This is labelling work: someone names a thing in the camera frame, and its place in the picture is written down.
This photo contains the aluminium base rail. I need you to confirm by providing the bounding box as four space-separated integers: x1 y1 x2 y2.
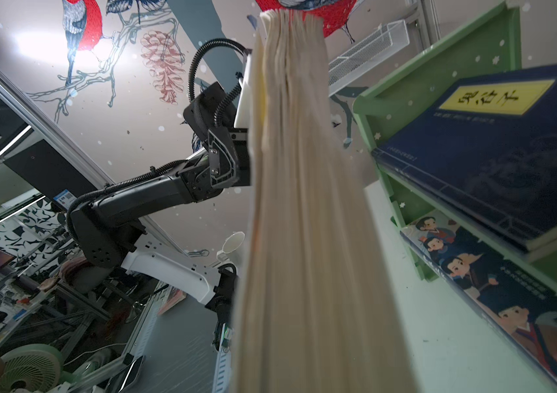
125 294 235 393

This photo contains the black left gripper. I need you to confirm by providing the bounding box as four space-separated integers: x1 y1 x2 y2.
178 82 251 201

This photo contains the green desk fan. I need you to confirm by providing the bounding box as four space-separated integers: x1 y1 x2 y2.
0 344 64 392

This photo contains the white mug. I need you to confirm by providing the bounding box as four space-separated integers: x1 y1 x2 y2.
217 232 246 263

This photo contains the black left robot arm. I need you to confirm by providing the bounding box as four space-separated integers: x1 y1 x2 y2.
66 39 252 319

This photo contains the dark blue bottom book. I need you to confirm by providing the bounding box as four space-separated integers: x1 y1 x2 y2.
373 65 557 262

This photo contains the colourful illustrated thick book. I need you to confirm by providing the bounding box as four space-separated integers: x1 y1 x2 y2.
400 211 557 383

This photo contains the white wire mesh basket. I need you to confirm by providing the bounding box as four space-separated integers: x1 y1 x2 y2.
328 21 410 96

